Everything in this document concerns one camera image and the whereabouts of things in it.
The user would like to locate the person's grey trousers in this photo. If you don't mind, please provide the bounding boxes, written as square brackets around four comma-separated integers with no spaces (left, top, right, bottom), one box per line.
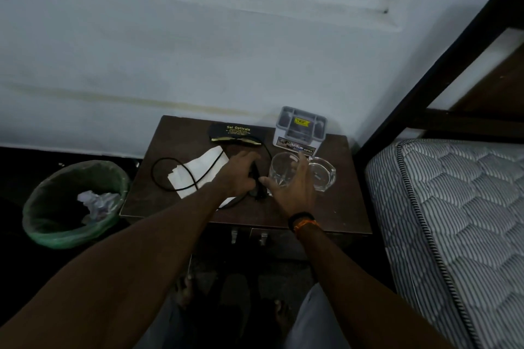
[135,283,353,349]

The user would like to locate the black wristband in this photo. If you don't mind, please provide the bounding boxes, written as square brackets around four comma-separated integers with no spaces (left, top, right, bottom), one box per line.
[287,210,316,231]

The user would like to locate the dark wooden bed frame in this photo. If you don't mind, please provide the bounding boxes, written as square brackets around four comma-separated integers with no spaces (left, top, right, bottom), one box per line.
[354,0,524,165]

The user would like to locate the person's left foot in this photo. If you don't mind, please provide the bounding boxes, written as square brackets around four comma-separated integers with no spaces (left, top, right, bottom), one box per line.
[174,273,195,309]

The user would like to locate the person's foot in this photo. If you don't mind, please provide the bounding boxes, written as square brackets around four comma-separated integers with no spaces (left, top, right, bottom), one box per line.
[272,298,297,331]
[174,273,195,309]

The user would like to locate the trash bin with green liner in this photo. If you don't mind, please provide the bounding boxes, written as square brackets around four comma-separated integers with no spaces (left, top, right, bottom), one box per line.
[22,159,131,250]

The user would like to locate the clear glass ashtray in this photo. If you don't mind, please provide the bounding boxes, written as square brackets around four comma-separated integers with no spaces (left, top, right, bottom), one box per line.
[305,156,337,193]

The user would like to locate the orange thread bracelet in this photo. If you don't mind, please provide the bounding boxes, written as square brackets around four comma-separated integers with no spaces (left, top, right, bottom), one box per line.
[293,218,322,235]

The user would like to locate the grey plastic organizer box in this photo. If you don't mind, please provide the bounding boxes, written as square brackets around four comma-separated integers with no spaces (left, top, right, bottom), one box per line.
[272,106,328,157]

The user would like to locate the brown bedside table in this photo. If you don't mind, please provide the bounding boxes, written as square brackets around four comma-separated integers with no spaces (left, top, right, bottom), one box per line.
[119,115,373,263]

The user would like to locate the person's right hand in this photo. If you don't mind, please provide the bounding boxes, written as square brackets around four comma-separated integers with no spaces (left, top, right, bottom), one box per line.
[258,150,318,219]

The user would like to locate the person's right foot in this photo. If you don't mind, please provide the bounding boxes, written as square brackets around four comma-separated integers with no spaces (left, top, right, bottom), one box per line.
[272,298,297,331]

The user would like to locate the black cable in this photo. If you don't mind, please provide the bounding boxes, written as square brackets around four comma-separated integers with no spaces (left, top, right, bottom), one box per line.
[150,144,273,210]

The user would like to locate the striped mattress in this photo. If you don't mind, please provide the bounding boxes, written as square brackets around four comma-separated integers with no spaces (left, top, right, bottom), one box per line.
[365,139,524,349]

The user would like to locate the person's left hand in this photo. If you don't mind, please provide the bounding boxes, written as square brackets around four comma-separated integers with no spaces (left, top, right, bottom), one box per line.
[212,149,263,201]

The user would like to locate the large white paper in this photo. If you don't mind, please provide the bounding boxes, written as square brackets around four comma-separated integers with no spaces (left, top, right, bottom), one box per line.
[76,190,123,225]

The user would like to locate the white paper sheet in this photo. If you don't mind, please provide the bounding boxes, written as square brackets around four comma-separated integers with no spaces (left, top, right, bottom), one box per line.
[166,145,236,209]

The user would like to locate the black eyeglasses case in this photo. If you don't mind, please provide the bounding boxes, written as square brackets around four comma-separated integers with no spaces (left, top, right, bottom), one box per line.
[209,122,265,147]

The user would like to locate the person's left forearm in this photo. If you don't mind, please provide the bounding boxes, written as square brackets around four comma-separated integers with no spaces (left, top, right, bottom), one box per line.
[0,187,230,349]

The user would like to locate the person's right forearm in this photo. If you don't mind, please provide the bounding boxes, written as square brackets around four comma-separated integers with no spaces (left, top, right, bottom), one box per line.
[293,221,455,349]

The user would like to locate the clear drinking glass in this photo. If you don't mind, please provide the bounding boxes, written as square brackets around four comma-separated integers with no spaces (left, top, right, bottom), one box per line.
[266,151,306,196]

